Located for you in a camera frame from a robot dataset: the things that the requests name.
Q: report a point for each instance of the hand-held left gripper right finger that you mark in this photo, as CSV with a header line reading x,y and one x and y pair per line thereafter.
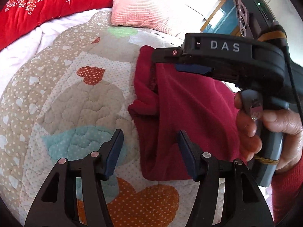
x,y
187,156

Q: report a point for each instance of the dark red sweater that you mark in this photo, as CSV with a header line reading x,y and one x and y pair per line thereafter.
x,y
189,108

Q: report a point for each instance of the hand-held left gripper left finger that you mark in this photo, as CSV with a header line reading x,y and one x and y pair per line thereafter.
x,y
114,151

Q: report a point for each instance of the patchwork heart quilt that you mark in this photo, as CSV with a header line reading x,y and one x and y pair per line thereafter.
x,y
71,94

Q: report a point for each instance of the person's right forearm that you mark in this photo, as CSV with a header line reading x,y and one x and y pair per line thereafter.
x,y
288,194

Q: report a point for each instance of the blue glass door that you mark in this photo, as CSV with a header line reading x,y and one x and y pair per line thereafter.
x,y
224,16

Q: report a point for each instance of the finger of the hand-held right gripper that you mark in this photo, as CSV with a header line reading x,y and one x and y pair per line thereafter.
x,y
165,54
193,69

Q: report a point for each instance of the white fleece blanket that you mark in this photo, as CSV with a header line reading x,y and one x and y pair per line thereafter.
x,y
47,30

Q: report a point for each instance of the red floral duvet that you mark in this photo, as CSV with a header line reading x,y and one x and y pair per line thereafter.
x,y
35,4

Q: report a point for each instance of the person's right hand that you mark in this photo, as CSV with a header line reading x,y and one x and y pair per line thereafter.
x,y
281,123

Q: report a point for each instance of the pink ribbed pillow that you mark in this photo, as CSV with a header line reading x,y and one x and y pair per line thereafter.
x,y
135,14

